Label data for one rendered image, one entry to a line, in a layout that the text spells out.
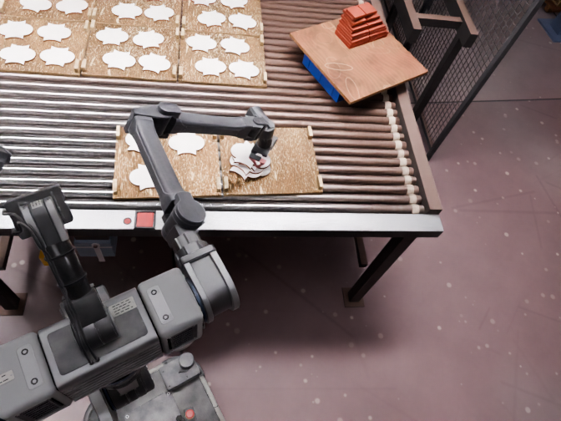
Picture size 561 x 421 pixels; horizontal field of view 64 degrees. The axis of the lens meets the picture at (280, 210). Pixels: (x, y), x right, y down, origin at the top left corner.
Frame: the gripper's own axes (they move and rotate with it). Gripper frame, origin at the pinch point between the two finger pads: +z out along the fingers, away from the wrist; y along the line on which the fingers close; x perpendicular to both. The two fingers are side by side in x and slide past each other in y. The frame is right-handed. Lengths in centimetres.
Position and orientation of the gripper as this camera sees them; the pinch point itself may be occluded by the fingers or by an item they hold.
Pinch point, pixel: (261, 157)
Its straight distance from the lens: 183.3
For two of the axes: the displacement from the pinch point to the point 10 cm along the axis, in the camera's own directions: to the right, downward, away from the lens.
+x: 9.2, 3.9, -0.8
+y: -3.7, 7.7, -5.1
